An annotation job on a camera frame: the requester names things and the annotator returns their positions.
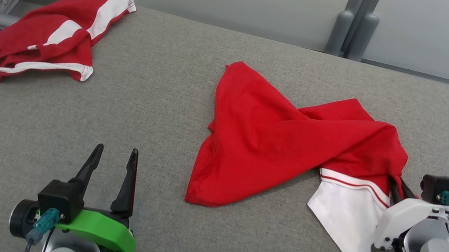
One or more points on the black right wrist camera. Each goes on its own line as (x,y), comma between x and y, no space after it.
(435,186)

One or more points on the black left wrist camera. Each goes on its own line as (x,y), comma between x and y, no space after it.
(59,201)

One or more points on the red shorts with white stripes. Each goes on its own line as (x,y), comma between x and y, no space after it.
(39,35)

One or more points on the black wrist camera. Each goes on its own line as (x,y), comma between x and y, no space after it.
(435,186)
(59,201)

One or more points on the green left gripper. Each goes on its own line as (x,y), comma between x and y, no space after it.
(102,229)

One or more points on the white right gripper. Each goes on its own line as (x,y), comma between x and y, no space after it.
(398,219)

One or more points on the grey partition post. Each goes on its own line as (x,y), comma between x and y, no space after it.
(353,24)

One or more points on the red jersey with white trim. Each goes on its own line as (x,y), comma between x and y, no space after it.
(268,138)

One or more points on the teal left camera connector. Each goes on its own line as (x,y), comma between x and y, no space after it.
(45,223)

